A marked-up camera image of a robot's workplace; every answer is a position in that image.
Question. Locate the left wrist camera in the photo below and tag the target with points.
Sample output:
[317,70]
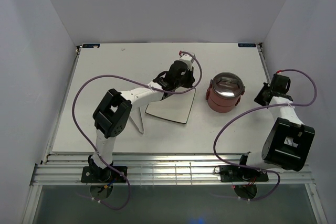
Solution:
[187,58]

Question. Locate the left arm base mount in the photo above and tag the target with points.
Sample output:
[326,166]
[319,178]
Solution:
[90,175]

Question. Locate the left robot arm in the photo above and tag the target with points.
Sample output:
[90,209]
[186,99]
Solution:
[112,113]

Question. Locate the grey lunch box lid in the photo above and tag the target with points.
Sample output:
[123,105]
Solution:
[227,85]

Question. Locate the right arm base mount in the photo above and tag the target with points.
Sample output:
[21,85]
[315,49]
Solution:
[229,173]

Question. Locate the white square plate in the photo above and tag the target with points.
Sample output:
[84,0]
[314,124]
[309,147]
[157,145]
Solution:
[175,108]

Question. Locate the pink bowl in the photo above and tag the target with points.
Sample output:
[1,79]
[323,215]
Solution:
[221,107]
[216,97]

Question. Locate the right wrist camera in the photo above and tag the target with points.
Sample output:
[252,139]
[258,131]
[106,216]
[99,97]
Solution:
[278,72]

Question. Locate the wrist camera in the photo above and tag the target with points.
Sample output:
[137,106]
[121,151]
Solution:
[278,72]
[187,58]

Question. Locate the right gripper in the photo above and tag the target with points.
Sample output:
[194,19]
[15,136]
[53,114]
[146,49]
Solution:
[258,98]

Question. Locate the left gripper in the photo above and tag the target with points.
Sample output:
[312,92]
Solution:
[190,74]

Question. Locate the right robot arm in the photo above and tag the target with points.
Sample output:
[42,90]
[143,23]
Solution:
[288,143]

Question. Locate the aluminium frame rail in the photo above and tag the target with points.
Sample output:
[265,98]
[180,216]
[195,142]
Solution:
[143,169]

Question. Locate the metal tongs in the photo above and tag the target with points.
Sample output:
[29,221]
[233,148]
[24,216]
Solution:
[137,120]

